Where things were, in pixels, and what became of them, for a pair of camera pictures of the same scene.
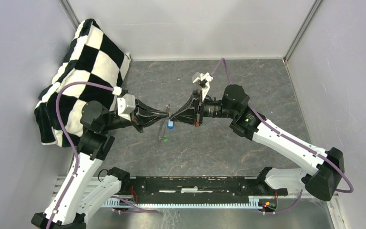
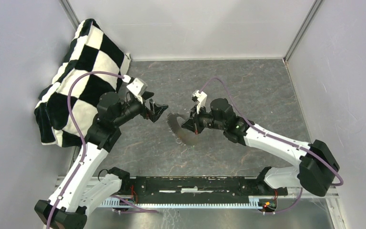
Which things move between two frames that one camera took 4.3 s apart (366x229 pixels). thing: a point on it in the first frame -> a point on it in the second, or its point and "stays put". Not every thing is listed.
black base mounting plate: x=197 y=190 stays put
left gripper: x=140 y=118 -> x=156 y=109
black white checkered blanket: x=94 y=67 stays put
